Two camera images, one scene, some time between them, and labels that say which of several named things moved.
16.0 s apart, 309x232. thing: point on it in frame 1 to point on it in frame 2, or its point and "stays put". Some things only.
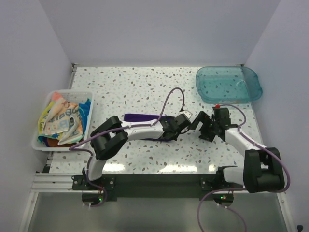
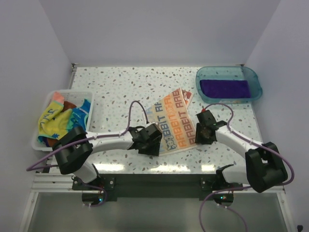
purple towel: x=128 y=117 to x=225 y=88
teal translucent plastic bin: x=228 y=84 stays put
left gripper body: x=176 y=135 to x=151 y=147
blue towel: x=84 y=108 stays put
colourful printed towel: x=61 y=121 to x=173 y=116
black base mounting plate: x=157 y=187 stays put
